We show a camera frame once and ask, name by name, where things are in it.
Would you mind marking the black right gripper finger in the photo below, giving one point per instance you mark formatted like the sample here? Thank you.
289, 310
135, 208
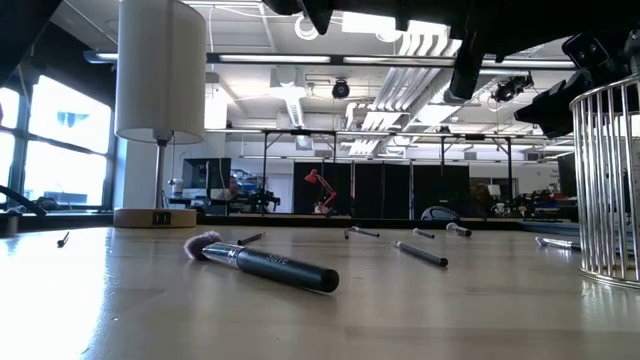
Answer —
467, 70
550, 112

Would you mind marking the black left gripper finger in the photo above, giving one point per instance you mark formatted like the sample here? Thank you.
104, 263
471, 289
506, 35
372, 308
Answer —
282, 6
317, 15

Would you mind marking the white-ferrule makeup brush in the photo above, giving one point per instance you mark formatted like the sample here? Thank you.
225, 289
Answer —
459, 230

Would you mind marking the silver-ferrule makeup brush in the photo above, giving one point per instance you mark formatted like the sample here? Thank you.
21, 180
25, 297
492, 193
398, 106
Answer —
365, 232
424, 233

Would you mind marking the thin black makeup brush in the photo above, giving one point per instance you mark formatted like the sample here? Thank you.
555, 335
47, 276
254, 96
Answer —
251, 238

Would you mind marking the large pink-bristle makeup brush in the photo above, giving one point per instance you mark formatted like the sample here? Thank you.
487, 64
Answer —
280, 267

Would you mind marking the black background robot arm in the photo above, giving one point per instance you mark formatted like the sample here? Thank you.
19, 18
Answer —
265, 200

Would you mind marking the black ceiling track spotlight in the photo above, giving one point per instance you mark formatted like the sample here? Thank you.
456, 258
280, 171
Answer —
510, 89

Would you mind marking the long ceiling light bar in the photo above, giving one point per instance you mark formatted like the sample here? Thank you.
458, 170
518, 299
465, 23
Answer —
275, 58

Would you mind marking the dark screen panel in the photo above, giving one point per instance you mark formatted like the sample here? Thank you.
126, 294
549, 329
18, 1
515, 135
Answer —
566, 175

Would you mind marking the small white background lamp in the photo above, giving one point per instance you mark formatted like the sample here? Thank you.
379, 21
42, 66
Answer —
494, 190

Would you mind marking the black partition panel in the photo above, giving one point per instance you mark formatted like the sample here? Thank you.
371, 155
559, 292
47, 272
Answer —
382, 190
442, 185
345, 190

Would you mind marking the white-shade wooden-base table lamp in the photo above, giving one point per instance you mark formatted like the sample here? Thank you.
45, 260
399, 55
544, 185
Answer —
160, 70

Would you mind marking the dark oval object white rim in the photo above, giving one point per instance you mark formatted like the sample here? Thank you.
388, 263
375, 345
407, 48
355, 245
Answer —
440, 214

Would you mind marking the red desk lamp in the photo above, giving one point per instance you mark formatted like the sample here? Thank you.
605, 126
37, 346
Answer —
327, 192

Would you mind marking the dark computer monitor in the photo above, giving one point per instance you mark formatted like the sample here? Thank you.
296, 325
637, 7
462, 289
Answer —
197, 172

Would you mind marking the black pencil center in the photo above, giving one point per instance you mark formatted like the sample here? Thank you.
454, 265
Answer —
422, 254

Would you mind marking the person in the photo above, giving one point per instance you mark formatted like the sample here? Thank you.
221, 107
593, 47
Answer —
232, 190

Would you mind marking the large bright window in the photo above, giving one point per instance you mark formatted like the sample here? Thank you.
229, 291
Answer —
67, 150

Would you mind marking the black curved bar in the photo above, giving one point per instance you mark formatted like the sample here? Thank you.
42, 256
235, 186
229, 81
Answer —
22, 200

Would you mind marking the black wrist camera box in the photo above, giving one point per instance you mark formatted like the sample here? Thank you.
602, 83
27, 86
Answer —
585, 50

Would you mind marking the black ceiling dome camera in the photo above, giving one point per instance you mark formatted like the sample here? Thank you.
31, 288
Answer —
341, 89

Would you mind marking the black metal frame rig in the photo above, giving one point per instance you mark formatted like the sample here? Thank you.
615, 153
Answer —
300, 132

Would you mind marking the grey cylindrical post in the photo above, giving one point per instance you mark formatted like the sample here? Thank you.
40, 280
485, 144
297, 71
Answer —
8, 225

